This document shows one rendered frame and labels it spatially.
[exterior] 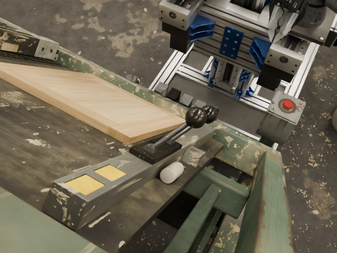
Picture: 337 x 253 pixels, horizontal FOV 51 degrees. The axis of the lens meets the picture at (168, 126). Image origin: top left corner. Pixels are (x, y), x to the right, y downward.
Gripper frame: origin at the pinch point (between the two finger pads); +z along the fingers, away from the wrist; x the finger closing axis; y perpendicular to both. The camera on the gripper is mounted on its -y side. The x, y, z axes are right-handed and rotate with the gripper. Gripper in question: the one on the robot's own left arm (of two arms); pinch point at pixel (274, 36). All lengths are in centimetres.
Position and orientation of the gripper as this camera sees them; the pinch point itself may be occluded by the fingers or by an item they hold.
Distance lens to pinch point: 99.8
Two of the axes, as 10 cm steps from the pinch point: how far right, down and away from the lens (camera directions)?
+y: -4.2, 4.2, -8.1
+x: 8.7, 4.4, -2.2
